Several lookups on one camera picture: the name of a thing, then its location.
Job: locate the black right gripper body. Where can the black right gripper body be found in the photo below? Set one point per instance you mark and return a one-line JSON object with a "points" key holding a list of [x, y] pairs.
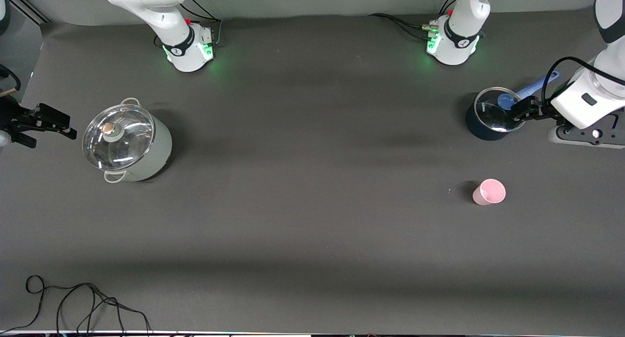
{"points": [[10, 119]]}

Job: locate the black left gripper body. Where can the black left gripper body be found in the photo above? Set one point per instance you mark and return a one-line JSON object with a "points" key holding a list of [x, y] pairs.
{"points": [[541, 111]]}

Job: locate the pink plastic cup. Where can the pink plastic cup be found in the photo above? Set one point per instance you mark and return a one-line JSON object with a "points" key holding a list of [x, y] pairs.
{"points": [[489, 192]]}

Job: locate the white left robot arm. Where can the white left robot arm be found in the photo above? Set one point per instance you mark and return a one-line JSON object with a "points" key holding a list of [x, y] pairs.
{"points": [[461, 19]]}

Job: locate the glass lid with blue knob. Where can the glass lid with blue knob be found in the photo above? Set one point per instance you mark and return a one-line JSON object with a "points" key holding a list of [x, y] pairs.
{"points": [[490, 115]]}

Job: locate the dark blue saucepan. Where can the dark blue saucepan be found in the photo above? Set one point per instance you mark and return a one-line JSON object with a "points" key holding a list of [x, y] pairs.
{"points": [[481, 132]]}

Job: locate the glass lid with wooden knob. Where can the glass lid with wooden knob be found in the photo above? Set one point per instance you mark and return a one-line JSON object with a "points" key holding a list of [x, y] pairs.
{"points": [[127, 141]]}

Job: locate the pale green cooking pot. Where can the pale green cooking pot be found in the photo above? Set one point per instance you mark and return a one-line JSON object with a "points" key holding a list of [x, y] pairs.
{"points": [[158, 151]]}

